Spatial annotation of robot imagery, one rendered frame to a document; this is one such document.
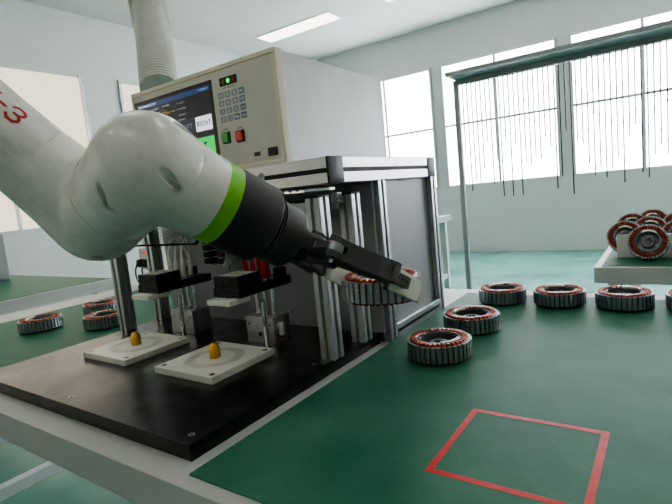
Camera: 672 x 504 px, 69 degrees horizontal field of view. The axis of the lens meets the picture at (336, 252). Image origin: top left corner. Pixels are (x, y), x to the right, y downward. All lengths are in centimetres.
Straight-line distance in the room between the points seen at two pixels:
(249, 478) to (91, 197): 34
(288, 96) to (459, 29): 678
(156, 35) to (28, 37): 396
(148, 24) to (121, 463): 200
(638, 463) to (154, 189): 55
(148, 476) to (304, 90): 69
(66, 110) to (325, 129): 535
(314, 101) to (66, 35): 561
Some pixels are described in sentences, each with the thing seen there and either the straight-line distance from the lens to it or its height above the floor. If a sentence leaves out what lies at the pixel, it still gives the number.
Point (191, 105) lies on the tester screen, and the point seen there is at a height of 126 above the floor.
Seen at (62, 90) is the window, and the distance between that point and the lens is 627.
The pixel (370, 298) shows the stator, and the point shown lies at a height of 91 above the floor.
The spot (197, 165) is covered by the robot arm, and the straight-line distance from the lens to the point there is 49.
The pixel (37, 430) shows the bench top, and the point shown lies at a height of 74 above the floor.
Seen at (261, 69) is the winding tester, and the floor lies 129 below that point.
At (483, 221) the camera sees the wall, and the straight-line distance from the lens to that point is 734.
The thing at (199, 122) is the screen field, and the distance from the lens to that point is 106.
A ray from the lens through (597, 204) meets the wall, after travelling 702.
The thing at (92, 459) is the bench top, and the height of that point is 73.
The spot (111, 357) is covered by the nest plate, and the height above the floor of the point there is 78.
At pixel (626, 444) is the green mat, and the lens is 65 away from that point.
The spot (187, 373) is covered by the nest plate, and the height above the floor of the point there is 78.
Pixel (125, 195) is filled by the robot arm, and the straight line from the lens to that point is 48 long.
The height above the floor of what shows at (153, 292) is 88.
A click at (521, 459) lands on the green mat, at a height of 75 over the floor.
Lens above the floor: 105
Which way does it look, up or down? 7 degrees down
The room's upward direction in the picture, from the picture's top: 6 degrees counter-clockwise
